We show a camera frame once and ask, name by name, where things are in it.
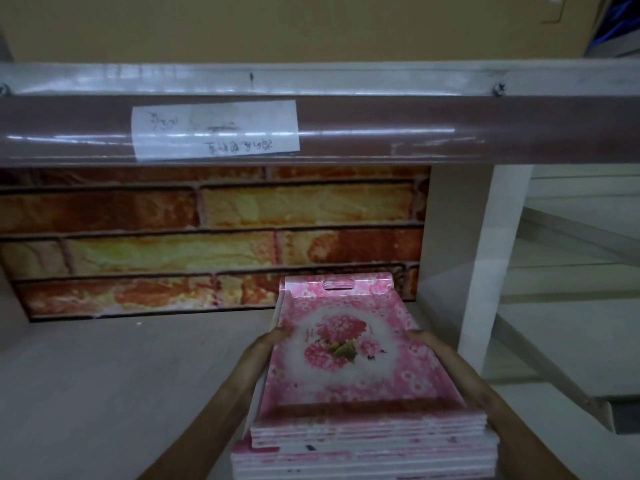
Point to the person's left hand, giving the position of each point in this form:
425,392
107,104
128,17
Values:
260,359

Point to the person's left forearm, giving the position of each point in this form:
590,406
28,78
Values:
200,439

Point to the stack of pink floral trays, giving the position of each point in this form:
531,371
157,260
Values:
350,384

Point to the person's right hand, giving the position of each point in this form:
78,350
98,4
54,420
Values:
450,369

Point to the person's right forearm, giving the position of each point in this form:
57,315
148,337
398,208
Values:
520,444

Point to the blue bag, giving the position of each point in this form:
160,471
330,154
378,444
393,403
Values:
615,24

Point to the large plain cardboard box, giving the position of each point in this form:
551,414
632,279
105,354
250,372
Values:
300,24

